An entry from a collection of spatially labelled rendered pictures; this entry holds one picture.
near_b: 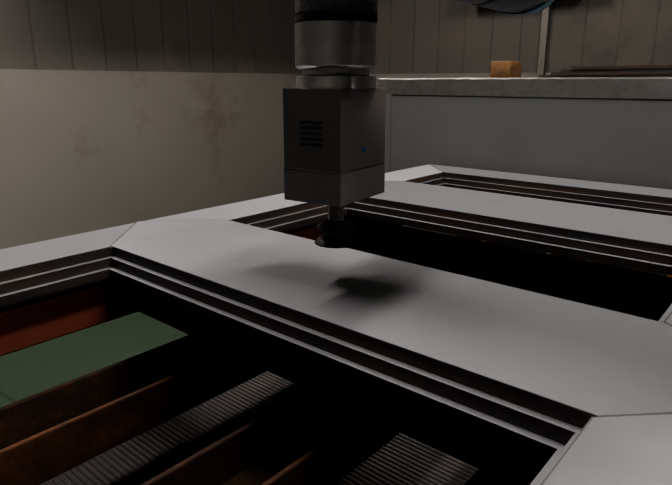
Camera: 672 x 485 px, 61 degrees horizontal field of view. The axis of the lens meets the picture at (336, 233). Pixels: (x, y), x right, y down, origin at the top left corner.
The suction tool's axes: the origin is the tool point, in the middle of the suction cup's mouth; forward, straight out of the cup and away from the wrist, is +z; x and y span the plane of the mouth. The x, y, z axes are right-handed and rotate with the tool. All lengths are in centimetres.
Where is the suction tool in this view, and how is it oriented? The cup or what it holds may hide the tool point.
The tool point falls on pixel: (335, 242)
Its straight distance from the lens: 57.8
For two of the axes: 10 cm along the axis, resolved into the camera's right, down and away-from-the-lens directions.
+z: 0.0, 9.7, 2.5
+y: -5.4, 2.1, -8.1
